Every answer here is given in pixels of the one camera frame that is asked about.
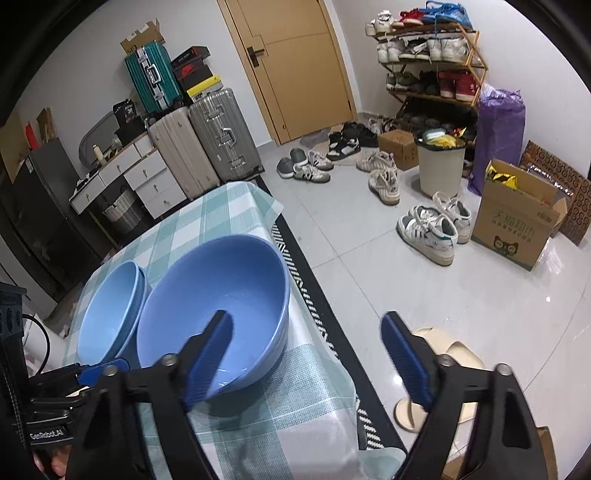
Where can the black white sneaker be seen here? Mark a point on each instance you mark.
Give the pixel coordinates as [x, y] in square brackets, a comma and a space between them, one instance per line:
[344, 148]

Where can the teal checkered tablecloth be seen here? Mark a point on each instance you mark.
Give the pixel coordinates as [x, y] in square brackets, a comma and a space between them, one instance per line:
[295, 415]

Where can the red black shoe box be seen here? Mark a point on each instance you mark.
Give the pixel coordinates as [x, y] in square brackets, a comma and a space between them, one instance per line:
[191, 76]

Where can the small white bottle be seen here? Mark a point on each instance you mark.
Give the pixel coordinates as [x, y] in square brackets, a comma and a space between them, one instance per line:
[97, 153]

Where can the wooden shoe rack with shoes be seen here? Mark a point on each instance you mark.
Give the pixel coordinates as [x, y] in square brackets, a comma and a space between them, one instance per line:
[443, 48]

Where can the grey floor cloth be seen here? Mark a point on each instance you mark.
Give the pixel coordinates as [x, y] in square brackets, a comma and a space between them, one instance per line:
[314, 139]

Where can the white grey sneaker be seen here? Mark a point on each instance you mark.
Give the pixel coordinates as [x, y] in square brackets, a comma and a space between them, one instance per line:
[376, 161]
[385, 187]

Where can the pile of dark shoes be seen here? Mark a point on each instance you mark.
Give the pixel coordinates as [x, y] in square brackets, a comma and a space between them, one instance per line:
[364, 131]

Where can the silver suitcase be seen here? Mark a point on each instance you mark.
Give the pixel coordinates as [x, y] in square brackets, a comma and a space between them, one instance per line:
[226, 134]

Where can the white green sneaker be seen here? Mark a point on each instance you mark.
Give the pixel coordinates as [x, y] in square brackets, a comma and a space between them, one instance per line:
[459, 214]
[427, 237]

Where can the blue bag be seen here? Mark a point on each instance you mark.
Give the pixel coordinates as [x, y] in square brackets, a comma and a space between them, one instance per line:
[450, 11]

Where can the open cardboard box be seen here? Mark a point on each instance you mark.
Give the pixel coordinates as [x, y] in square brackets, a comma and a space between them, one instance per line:
[141, 37]

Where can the beige slipper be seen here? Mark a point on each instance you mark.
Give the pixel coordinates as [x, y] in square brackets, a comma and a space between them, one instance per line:
[461, 353]
[408, 417]

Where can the brown cardboard box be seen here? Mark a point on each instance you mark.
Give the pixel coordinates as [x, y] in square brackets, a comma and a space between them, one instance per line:
[399, 150]

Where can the grey clog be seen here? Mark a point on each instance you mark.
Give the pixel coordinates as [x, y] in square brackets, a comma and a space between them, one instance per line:
[285, 167]
[298, 157]

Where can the black white patterned rug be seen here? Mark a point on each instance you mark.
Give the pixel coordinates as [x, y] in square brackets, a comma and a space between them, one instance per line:
[318, 295]

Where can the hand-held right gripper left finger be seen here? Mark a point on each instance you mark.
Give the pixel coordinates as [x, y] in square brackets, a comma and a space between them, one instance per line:
[212, 360]

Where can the white striped sneaker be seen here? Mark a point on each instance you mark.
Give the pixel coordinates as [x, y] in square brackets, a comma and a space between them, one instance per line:
[321, 159]
[311, 174]

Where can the flattened cardboard pieces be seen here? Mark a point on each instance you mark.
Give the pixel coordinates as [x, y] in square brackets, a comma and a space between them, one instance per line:
[14, 147]

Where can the beige suitcase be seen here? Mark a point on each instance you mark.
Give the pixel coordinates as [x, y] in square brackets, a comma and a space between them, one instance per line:
[178, 147]

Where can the large printed cardboard box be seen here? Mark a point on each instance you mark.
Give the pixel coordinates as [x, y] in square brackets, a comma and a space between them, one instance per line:
[508, 226]

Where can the oval grey mirror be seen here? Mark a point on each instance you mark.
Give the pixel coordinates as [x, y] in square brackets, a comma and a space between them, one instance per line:
[90, 138]

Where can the white trash bin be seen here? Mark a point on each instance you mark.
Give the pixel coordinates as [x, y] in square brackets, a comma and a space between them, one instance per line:
[441, 170]

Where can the black yellow shoe box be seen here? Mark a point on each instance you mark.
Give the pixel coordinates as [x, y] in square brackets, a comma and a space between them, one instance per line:
[205, 87]

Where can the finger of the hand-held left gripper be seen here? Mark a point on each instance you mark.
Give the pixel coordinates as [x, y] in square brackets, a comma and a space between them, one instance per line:
[90, 371]

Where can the wicker basket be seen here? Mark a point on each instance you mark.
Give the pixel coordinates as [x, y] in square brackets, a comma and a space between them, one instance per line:
[122, 214]

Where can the purple plastic bag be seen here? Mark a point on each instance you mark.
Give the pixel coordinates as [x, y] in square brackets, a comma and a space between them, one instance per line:
[498, 138]

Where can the blue bowl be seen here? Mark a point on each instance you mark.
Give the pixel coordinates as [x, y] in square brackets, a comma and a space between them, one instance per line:
[106, 314]
[231, 277]
[145, 286]

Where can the person's left hand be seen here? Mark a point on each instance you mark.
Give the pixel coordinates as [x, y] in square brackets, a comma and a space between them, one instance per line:
[57, 466]

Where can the white drawer dresser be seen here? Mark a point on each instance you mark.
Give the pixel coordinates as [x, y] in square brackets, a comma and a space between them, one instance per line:
[147, 180]

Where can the wooden door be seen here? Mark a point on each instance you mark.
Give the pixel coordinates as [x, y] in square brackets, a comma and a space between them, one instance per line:
[295, 69]

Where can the black fridge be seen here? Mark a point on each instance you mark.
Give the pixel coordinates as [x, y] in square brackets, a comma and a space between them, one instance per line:
[41, 221]

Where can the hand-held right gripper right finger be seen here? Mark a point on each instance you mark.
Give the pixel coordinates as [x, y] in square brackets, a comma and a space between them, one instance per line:
[406, 364]

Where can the teal suitcase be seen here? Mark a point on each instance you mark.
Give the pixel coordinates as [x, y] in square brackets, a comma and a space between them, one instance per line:
[152, 78]

